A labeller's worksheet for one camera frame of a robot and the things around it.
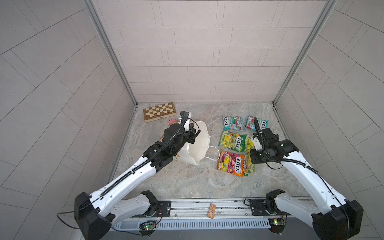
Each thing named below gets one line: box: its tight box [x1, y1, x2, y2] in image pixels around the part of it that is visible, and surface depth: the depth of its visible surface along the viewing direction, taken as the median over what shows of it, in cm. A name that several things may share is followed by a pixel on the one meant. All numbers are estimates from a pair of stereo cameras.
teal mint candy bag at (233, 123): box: [223, 115, 245, 131], surface depth 104 cm
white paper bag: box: [174, 121, 220, 166], surface depth 83 cm
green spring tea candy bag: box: [218, 130, 247, 153], surface depth 95 cm
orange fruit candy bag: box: [217, 150, 245, 178], surface depth 86 cm
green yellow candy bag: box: [243, 152, 256, 177], surface depth 77 cm
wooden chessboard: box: [143, 102, 177, 123], surface depth 110 cm
